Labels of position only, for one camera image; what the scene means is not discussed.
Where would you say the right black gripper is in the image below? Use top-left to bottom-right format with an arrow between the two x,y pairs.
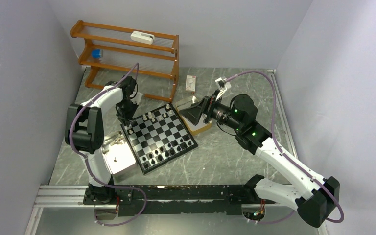
179,89 -> 242,131

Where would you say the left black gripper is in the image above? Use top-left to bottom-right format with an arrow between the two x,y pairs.
116,99 -> 139,127

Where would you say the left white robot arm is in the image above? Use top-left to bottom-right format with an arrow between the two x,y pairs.
65,76 -> 142,204

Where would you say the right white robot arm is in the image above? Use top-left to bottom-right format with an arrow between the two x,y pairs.
179,94 -> 340,228

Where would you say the silver tin with white pieces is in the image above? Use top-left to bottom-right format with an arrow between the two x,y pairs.
101,130 -> 136,175

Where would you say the black white chess board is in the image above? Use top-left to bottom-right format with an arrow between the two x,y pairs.
121,103 -> 198,174

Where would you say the small white red box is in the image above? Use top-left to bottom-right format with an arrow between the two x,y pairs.
185,75 -> 196,93

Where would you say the wooden three-tier rack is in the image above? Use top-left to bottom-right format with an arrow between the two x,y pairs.
70,20 -> 180,102

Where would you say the blue cap on rack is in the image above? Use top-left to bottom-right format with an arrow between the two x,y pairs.
91,49 -> 103,59

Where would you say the white device on rack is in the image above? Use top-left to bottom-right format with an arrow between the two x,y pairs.
130,31 -> 155,45

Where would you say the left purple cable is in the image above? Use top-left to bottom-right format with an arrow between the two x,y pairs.
69,62 -> 148,227

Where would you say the purple cable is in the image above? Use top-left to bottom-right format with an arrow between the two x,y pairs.
223,70 -> 345,224
69,62 -> 148,227

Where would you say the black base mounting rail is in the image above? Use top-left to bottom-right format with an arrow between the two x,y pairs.
82,175 -> 264,216

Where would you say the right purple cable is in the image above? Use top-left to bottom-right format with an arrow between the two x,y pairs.
223,70 -> 345,224

